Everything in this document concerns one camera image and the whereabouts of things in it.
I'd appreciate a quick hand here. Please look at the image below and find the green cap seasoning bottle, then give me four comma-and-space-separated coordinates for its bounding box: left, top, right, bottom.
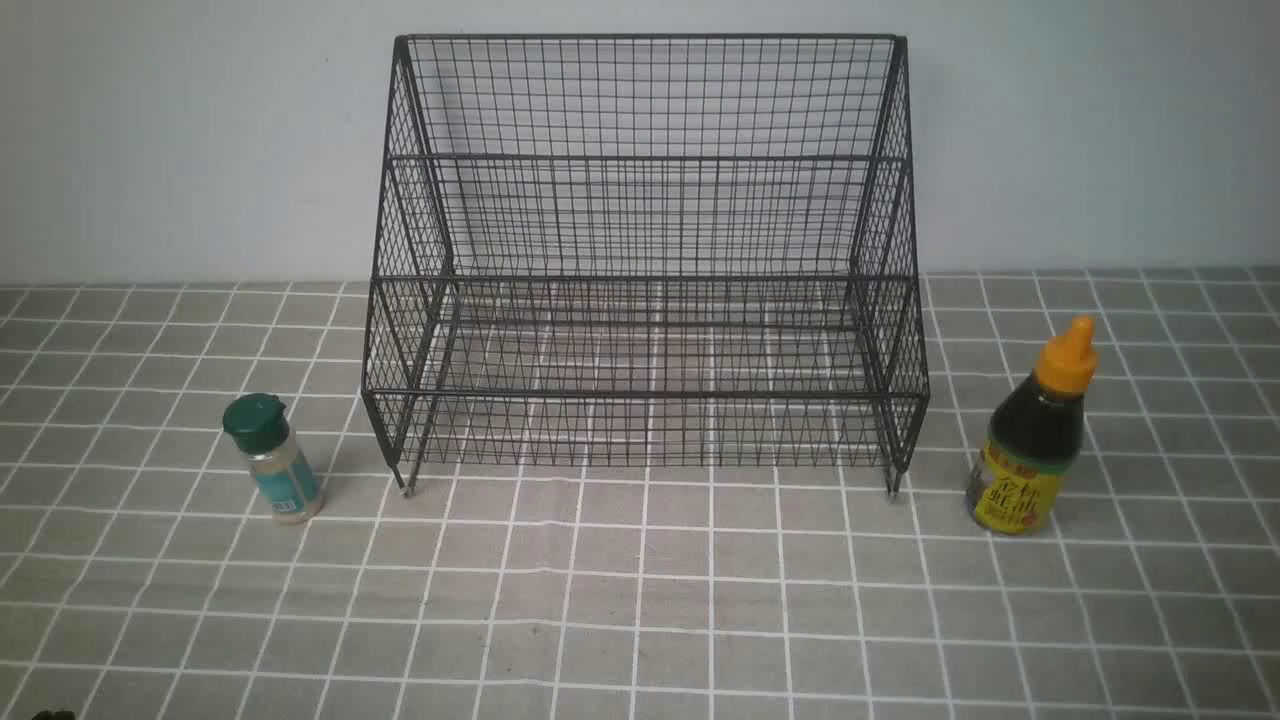
221, 393, 324, 524

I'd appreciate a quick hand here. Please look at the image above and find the orange cap sauce bottle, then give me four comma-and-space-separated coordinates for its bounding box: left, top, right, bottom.
965, 315, 1098, 536

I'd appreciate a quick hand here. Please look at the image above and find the grey checked tablecloth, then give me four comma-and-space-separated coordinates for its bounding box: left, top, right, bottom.
1, 266, 1277, 719

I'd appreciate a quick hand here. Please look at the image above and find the black wire mesh shelf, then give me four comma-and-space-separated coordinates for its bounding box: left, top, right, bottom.
360, 32, 931, 493

